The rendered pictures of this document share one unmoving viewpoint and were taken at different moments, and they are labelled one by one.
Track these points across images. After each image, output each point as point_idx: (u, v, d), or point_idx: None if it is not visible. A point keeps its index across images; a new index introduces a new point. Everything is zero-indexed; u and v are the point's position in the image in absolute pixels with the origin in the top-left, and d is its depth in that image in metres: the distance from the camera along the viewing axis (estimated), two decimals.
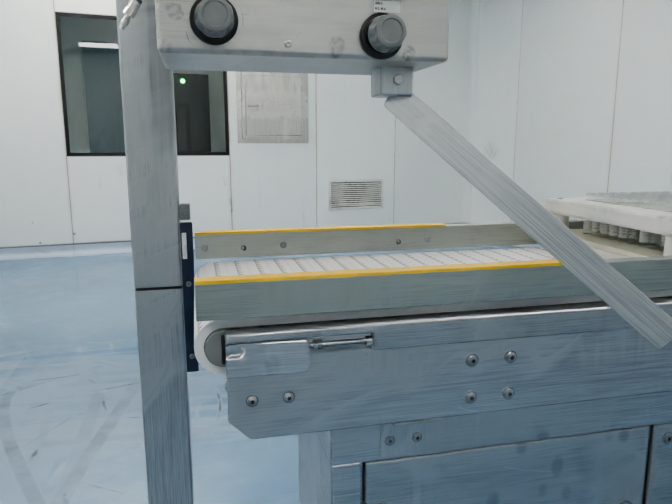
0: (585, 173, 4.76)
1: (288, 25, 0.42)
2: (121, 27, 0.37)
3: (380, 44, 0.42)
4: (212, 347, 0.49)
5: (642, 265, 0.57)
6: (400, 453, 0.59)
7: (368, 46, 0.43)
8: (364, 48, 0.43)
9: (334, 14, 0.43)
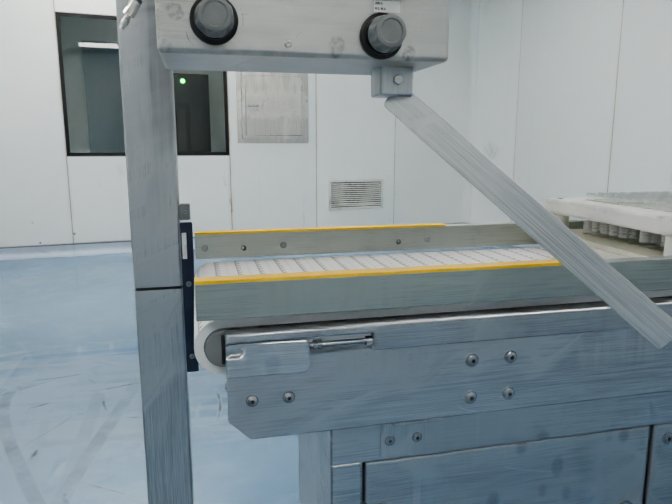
0: (585, 173, 4.76)
1: (288, 25, 0.42)
2: (121, 27, 0.37)
3: (380, 44, 0.42)
4: (212, 347, 0.49)
5: (642, 265, 0.57)
6: (400, 453, 0.59)
7: (368, 46, 0.43)
8: (364, 48, 0.43)
9: (334, 14, 0.43)
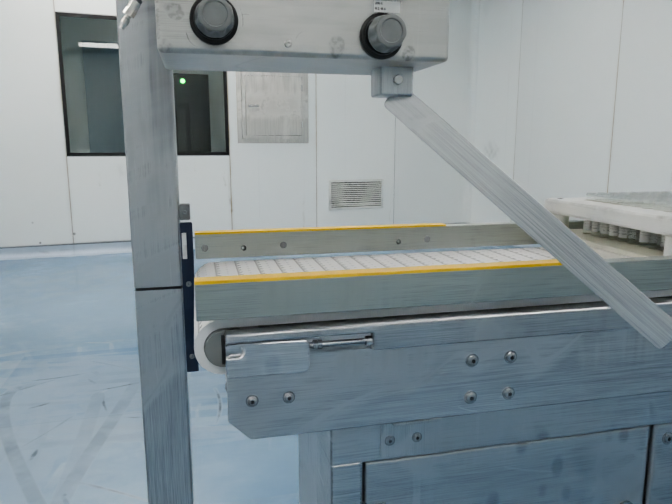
0: (585, 173, 4.76)
1: (288, 25, 0.42)
2: (121, 27, 0.37)
3: (380, 44, 0.42)
4: (212, 347, 0.49)
5: (642, 265, 0.57)
6: (400, 453, 0.59)
7: (368, 46, 0.43)
8: (364, 48, 0.43)
9: (334, 14, 0.43)
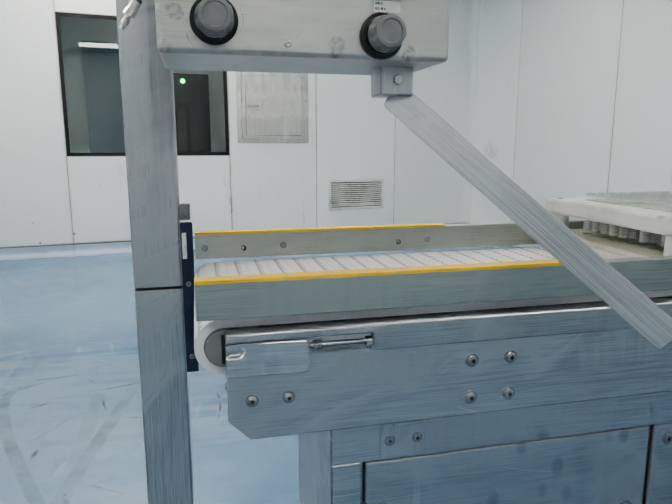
0: (585, 173, 4.76)
1: (288, 25, 0.42)
2: (121, 27, 0.37)
3: (380, 44, 0.42)
4: (212, 347, 0.49)
5: (642, 265, 0.57)
6: (400, 453, 0.59)
7: (368, 46, 0.43)
8: (364, 48, 0.43)
9: (334, 14, 0.43)
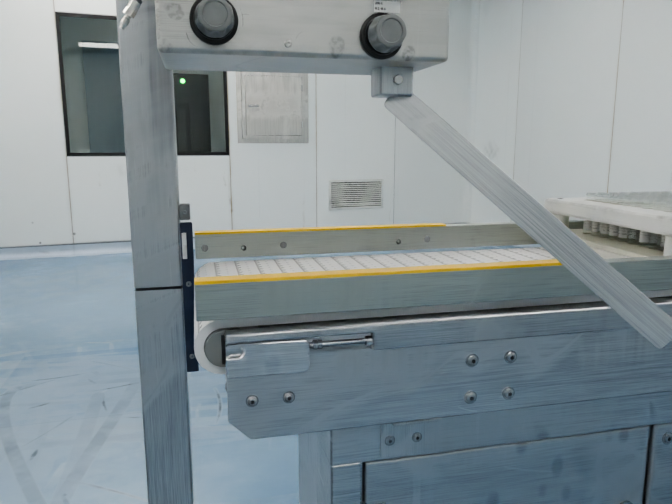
0: (585, 173, 4.76)
1: (288, 25, 0.42)
2: (121, 27, 0.37)
3: (380, 44, 0.42)
4: (212, 347, 0.49)
5: (642, 265, 0.57)
6: (400, 453, 0.59)
7: (368, 46, 0.43)
8: (364, 48, 0.43)
9: (334, 14, 0.43)
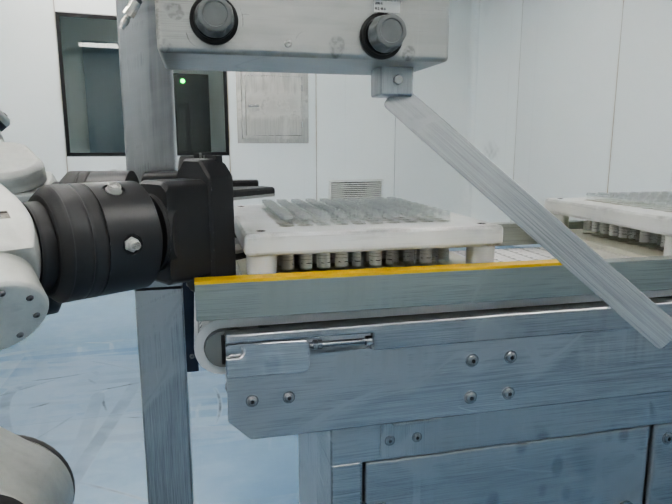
0: (585, 173, 4.76)
1: (288, 25, 0.42)
2: (121, 27, 0.37)
3: (380, 44, 0.42)
4: (212, 347, 0.49)
5: (642, 265, 0.57)
6: (400, 453, 0.59)
7: (368, 46, 0.43)
8: (364, 48, 0.43)
9: (334, 14, 0.43)
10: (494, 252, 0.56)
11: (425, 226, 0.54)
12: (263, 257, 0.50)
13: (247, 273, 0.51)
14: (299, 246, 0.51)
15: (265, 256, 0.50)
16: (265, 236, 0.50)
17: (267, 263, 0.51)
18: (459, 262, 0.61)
